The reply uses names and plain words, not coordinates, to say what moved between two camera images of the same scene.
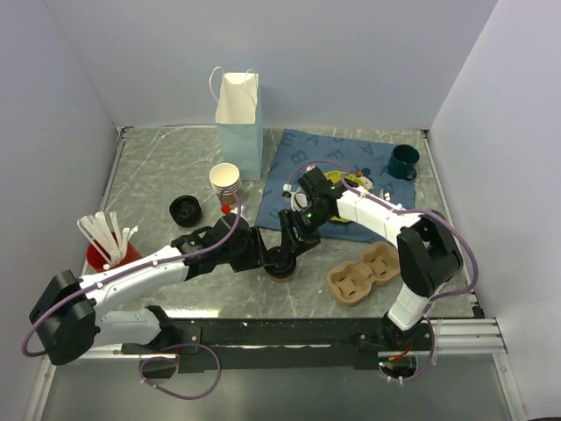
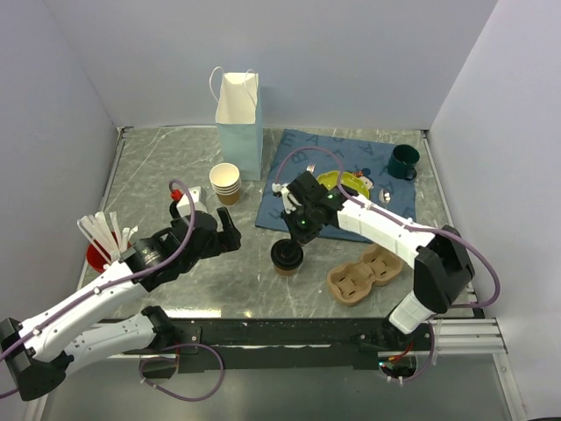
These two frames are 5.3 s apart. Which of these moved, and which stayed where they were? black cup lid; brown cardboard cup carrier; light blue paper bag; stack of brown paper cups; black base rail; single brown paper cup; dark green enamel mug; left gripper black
Moved: left gripper black; black cup lid; single brown paper cup
Stayed: brown cardboard cup carrier; black base rail; stack of brown paper cups; light blue paper bag; dark green enamel mug
